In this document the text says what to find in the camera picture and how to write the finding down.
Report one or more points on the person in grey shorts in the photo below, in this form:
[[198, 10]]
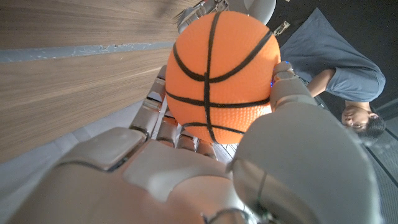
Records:
[[342, 62]]

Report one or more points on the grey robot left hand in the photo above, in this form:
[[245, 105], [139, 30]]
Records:
[[261, 9]]

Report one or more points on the orange toy basketball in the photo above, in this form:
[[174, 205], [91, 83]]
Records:
[[222, 77]]

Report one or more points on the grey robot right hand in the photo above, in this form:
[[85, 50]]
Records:
[[174, 180]]

